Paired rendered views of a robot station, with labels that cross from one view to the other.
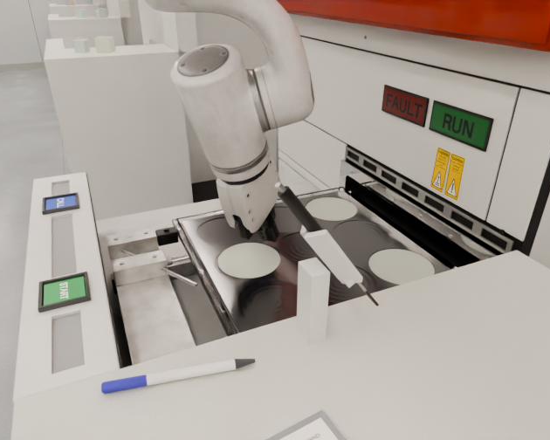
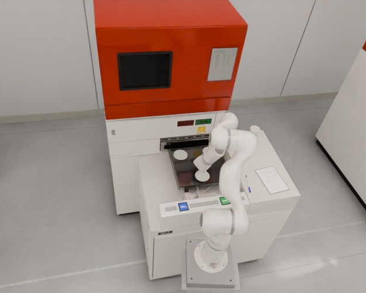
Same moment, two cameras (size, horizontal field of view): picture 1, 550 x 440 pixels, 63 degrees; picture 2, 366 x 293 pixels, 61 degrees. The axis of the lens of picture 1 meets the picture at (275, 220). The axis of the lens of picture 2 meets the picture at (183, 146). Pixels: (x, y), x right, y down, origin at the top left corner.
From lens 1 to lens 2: 197 cm
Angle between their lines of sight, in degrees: 66
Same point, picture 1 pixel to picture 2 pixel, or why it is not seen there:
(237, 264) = (204, 178)
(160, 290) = (207, 194)
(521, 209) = not seen: hidden behind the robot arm
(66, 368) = (243, 198)
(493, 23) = (218, 109)
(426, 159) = (194, 129)
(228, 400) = (251, 179)
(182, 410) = (253, 183)
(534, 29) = (226, 108)
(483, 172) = (210, 126)
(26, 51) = not seen: outside the picture
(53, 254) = (208, 205)
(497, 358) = not seen: hidden behind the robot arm
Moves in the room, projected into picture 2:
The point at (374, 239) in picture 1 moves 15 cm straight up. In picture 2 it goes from (197, 152) to (200, 136)
